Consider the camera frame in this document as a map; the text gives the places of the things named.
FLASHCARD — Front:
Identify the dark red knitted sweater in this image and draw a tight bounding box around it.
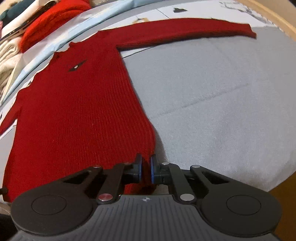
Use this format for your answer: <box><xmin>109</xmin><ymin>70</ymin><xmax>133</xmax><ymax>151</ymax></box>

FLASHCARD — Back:
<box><xmin>1</xmin><ymin>18</ymin><xmax>256</xmax><ymax>202</ymax></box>

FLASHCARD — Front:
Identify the bright red folded sweater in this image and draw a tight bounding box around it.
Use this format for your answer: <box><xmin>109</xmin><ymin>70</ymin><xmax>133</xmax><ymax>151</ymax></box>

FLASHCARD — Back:
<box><xmin>19</xmin><ymin>0</ymin><xmax>91</xmax><ymax>53</ymax></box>

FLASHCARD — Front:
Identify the light blue blanket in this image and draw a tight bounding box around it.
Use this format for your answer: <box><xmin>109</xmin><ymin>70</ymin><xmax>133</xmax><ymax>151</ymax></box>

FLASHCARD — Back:
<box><xmin>0</xmin><ymin>0</ymin><xmax>163</xmax><ymax>103</ymax></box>

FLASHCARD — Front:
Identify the white folded garment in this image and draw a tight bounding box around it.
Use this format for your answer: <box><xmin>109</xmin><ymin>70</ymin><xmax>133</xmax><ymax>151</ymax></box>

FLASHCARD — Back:
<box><xmin>1</xmin><ymin>1</ymin><xmax>59</xmax><ymax>38</ymax></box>

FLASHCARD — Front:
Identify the grey printed bed sheet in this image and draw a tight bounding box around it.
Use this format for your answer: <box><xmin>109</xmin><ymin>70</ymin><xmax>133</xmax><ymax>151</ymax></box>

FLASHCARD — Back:
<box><xmin>0</xmin><ymin>0</ymin><xmax>296</xmax><ymax>204</ymax></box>

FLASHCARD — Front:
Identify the cream folded fabric pile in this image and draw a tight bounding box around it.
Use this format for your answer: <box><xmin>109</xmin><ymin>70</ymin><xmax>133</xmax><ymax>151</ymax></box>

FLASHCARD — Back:
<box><xmin>0</xmin><ymin>37</ymin><xmax>22</xmax><ymax>95</ymax></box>

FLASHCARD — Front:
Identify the teal folded garment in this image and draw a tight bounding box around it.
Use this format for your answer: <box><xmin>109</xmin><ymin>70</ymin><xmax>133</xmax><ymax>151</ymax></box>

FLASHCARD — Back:
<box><xmin>1</xmin><ymin>0</ymin><xmax>34</xmax><ymax>22</ymax></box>

